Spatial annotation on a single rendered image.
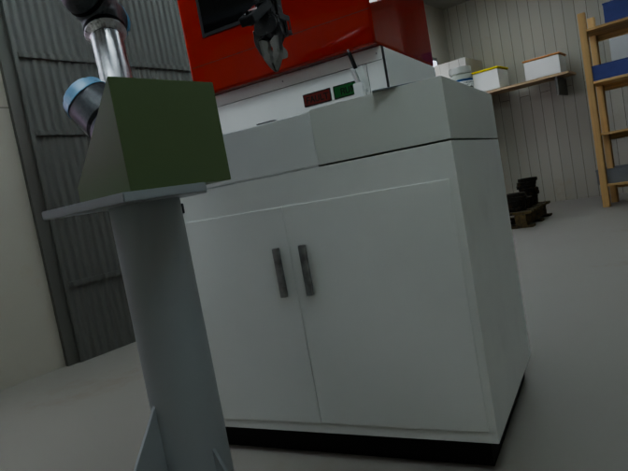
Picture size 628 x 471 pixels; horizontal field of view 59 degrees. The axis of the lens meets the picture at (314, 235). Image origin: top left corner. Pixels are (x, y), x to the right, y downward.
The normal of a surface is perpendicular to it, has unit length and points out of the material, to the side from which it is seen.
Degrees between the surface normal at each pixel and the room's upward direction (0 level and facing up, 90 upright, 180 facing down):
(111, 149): 90
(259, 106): 90
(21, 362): 90
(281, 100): 90
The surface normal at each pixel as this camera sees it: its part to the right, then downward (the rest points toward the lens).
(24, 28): 0.79, -0.09
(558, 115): -0.59, 0.17
